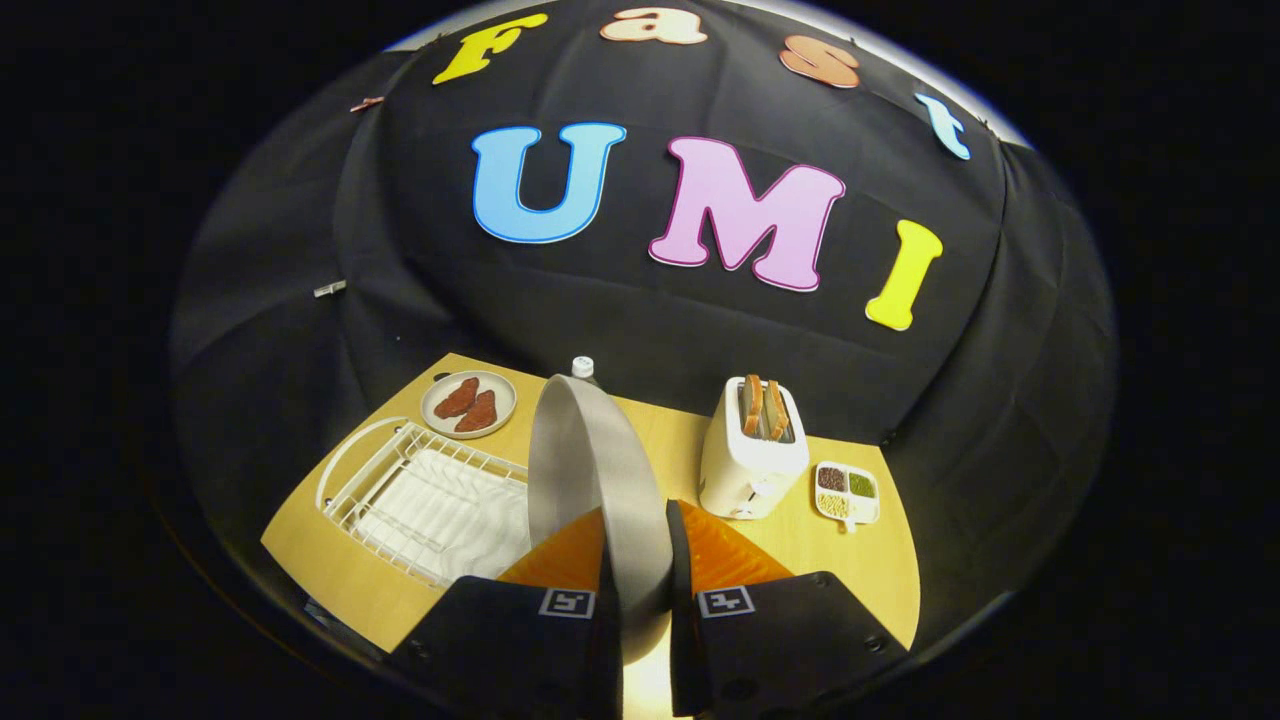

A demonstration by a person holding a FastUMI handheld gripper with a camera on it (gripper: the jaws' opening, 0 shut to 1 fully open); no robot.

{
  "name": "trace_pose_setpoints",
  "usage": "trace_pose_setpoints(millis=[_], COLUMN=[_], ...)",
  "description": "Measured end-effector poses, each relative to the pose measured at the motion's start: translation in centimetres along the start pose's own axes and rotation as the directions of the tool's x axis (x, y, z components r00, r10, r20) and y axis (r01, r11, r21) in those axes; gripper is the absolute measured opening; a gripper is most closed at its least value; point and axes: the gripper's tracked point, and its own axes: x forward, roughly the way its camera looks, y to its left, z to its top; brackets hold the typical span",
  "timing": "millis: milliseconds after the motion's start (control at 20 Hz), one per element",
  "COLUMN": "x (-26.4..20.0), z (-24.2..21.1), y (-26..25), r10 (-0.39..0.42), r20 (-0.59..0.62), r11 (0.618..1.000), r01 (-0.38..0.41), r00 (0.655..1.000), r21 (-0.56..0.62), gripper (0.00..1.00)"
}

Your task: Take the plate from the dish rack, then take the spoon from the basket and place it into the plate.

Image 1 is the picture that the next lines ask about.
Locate small grey plate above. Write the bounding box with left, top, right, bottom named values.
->
left=420, top=370, right=518, bottom=440

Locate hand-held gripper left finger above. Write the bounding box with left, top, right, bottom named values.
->
left=388, top=505, right=626, bottom=720

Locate red meat slice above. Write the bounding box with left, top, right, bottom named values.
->
left=454, top=390, right=498, bottom=433
left=434, top=377, right=481, bottom=420

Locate white divided dish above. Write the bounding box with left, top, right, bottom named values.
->
left=813, top=460, right=882, bottom=533

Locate white toaster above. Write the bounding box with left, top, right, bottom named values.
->
left=698, top=375, right=811, bottom=521

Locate beige round plate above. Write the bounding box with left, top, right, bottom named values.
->
left=527, top=374, right=677, bottom=665

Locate white wire dish rack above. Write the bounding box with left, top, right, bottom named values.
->
left=316, top=417, right=533, bottom=589

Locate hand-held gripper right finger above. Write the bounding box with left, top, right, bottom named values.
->
left=665, top=498, right=911, bottom=719

